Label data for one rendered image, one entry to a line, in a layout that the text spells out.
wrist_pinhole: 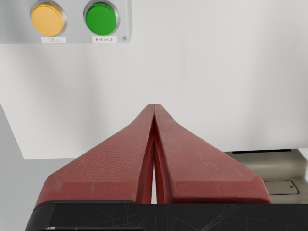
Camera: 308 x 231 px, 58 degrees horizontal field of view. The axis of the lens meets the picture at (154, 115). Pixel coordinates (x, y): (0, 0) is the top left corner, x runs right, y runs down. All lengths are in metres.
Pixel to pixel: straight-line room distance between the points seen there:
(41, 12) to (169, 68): 0.24
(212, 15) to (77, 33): 0.23
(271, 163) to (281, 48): 0.36
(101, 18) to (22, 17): 0.11
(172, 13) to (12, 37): 0.25
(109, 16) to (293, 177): 0.66
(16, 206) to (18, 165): 0.43
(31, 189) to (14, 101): 1.63
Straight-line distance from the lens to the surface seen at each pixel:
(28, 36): 0.43
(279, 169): 0.82
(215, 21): 0.50
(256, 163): 0.80
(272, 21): 0.53
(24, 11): 0.42
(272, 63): 0.56
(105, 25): 0.38
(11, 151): 2.00
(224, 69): 0.54
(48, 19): 0.40
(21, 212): 2.45
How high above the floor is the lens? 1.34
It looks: 56 degrees down
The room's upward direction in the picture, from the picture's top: 180 degrees counter-clockwise
